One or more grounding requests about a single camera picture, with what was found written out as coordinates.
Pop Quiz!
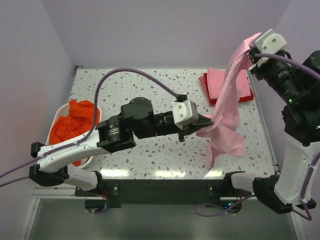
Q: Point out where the orange t shirt in basket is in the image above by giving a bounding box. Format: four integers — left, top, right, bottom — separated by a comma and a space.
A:
49, 99, 101, 167

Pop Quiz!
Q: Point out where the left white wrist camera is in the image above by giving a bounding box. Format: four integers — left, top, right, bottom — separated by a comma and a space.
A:
171, 100, 199, 128

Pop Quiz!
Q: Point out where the white laundry basket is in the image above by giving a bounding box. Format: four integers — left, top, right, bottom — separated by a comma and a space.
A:
46, 103, 104, 170

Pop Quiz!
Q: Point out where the folded pink t shirt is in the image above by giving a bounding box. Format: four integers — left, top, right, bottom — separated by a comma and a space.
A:
205, 67, 252, 102

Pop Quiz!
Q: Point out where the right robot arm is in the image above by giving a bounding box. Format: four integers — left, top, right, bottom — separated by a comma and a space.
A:
222, 50, 320, 220

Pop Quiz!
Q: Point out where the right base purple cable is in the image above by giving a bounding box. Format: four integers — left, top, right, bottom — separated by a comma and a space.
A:
194, 193, 256, 218

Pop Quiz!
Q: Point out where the pink t shirt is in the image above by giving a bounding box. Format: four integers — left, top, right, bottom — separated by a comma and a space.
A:
196, 33, 260, 170
205, 67, 252, 102

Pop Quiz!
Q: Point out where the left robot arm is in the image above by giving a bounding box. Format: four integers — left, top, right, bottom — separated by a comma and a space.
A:
29, 95, 213, 196

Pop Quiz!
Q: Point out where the aluminium frame rail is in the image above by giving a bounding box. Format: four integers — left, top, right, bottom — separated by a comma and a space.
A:
246, 66, 281, 176

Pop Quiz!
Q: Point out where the folded red t shirt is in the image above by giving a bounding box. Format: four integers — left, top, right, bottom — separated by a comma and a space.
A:
199, 69, 254, 106

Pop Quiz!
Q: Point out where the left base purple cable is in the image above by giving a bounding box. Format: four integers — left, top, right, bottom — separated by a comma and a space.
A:
84, 193, 117, 215

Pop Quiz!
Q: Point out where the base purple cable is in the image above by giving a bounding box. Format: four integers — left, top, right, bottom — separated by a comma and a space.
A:
84, 193, 117, 215
194, 193, 256, 218

